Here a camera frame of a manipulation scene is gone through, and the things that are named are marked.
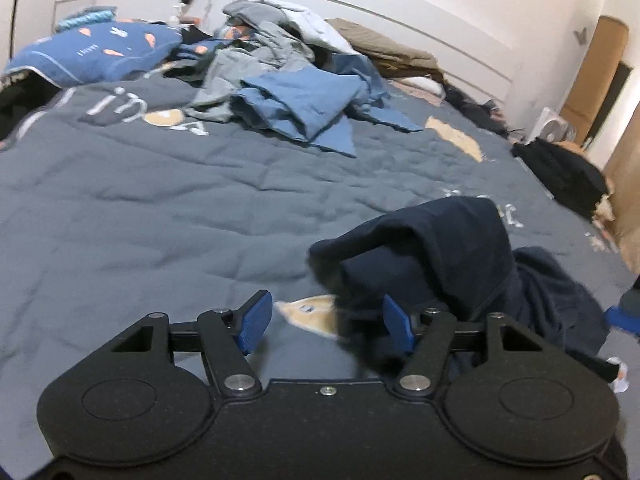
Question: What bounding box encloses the dark green garment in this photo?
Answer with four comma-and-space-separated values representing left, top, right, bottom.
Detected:
165, 55, 217, 84

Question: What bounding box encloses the teal zigzag cloth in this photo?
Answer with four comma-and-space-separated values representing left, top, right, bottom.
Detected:
55, 7, 119, 34

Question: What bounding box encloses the navy t-shirt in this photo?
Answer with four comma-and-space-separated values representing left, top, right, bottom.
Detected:
307, 196, 618, 386

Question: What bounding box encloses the cream cloth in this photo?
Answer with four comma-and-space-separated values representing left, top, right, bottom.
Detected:
590, 192, 622, 256

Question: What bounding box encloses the blue garment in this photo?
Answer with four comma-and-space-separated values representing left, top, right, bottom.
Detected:
232, 52, 423, 158

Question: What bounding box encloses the black folded clothes stack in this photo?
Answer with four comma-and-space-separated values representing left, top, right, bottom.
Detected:
510, 139, 608, 221

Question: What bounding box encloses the grey quilted bedspread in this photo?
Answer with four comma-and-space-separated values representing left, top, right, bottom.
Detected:
0, 67, 640, 411

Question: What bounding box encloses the dark cloth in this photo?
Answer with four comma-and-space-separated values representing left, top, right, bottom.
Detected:
0, 72, 56, 141

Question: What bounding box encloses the white garment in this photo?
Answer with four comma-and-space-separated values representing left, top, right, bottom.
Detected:
270, 2, 356, 56

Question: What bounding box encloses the white headboard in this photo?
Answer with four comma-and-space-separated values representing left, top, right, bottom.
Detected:
240, 0, 523, 111

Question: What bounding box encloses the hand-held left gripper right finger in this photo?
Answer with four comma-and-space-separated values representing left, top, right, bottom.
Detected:
382, 294, 551, 401

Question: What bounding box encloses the black clothes pile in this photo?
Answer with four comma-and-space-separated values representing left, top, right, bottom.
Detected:
442, 82, 511, 136

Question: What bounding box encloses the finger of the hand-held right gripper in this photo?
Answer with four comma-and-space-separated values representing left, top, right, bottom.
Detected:
602, 286, 640, 336

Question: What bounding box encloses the grey sweatshirt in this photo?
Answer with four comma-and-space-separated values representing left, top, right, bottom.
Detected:
222, 0, 282, 27

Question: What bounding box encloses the blue printed pillowcase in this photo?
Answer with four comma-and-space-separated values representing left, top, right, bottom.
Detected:
177, 25, 251, 61

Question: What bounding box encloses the khaki folded blanket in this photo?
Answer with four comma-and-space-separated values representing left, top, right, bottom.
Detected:
325, 17, 441, 70

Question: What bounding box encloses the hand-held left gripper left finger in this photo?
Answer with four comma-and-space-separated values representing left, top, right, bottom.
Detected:
110, 290, 275, 401

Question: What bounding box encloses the beige curtain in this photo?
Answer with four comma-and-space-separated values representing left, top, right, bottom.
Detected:
602, 105, 640, 271

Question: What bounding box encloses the blue carrot print pillow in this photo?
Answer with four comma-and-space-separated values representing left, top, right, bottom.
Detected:
5, 21, 183, 88

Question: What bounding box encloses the pale grey garment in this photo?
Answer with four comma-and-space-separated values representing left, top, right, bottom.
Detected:
185, 22, 316, 123

